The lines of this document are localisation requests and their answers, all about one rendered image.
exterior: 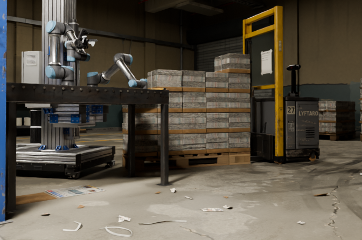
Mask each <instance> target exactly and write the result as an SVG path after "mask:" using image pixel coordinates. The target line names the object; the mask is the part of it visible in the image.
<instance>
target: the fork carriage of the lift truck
mask: <svg viewBox="0 0 362 240"><path fill-rule="evenodd" d="M249 133H250V154H251V155H252V156H262V158H263V159H268V160H273V135H272V134H266V133H255V132H249Z"/></svg>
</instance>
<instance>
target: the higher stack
mask: <svg viewBox="0 0 362 240"><path fill-rule="evenodd" d="M249 61H250V55H249V54H236V53H228V54H225V55H223V56H222V55H221V56H218V57H215V61H214V67H215V68H214V70H215V72H216V71H221V70H225V69H229V68H234V69H247V70H250V62H249ZM228 88H236V89H250V74H248V73H235V72H228ZM249 97H250V95H249V94H248V93H240V92H228V103H229V107H228V108H250V98H249ZM227 113H229V116H228V118H229V121H228V123H229V124H228V125H229V126H228V128H229V129H230V128H250V113H248V112H227ZM227 133H228V137H229V138H228V139H229V143H228V144H229V145H228V147H229V148H250V133H249V132H227ZM227 153H228V154H229V165H233V164H250V152H227Z"/></svg>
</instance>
